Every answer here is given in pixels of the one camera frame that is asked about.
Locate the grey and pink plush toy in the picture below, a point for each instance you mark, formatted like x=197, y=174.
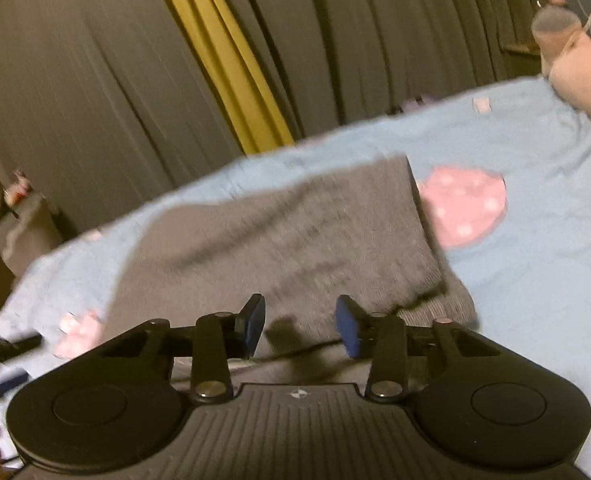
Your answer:
x=558, y=25

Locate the grey pants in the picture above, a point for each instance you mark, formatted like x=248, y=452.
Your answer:
x=285, y=240

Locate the blue blanket with pink prints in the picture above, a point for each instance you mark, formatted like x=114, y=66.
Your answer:
x=525, y=260

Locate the dark wooden desk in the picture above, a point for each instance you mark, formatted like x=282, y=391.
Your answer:
x=523, y=49

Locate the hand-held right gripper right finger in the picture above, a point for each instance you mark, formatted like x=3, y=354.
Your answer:
x=348, y=327

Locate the grey curtain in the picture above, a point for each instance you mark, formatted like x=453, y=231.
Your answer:
x=375, y=35
x=75, y=85

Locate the small pink toy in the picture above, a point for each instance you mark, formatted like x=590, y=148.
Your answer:
x=17, y=187

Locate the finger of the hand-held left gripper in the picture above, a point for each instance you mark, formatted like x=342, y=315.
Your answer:
x=11, y=381
x=10, y=346

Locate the large pink plush toy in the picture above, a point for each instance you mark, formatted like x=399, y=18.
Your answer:
x=585, y=80

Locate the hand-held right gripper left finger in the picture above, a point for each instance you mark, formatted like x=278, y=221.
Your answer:
x=254, y=327

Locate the yellow curtain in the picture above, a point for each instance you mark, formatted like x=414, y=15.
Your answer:
x=220, y=60

